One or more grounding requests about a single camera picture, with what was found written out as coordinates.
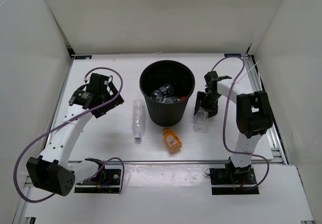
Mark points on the orange plastic bottle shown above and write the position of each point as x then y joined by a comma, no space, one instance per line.
172,141

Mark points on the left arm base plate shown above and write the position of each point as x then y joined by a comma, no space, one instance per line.
108,180

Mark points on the small black-label plastic bottle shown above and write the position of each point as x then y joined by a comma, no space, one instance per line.
164,91

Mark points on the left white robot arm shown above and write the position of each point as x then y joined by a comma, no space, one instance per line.
51,170

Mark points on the red-label water bottle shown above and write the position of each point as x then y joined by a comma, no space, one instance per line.
173,99

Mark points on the clear white-label plastic bottle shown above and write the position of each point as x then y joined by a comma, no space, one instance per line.
201,123

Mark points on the tall clear plastic bottle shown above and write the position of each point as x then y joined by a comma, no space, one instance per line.
138,119

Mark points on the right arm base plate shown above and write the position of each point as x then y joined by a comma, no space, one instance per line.
224,181

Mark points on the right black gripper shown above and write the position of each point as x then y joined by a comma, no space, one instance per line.
213,109

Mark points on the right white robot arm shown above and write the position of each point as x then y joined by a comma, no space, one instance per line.
253,118

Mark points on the black plastic waste bin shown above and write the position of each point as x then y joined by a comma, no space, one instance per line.
158,74

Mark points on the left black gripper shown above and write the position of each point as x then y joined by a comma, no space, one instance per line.
98,112

